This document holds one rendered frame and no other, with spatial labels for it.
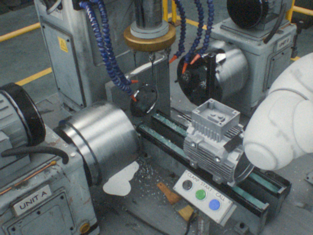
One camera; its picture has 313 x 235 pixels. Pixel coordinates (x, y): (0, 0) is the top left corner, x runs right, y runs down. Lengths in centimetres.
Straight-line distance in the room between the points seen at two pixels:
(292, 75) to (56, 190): 68
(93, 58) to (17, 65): 274
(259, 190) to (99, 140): 57
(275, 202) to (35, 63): 322
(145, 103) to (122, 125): 33
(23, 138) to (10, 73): 301
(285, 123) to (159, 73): 85
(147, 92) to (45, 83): 231
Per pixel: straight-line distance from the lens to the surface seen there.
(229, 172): 117
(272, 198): 131
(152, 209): 136
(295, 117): 73
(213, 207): 103
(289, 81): 84
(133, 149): 121
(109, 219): 135
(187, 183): 107
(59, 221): 115
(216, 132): 117
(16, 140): 99
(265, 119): 74
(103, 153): 115
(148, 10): 121
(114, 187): 144
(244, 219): 130
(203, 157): 121
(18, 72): 399
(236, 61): 153
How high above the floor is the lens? 187
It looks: 38 degrees down
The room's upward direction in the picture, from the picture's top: 3 degrees counter-clockwise
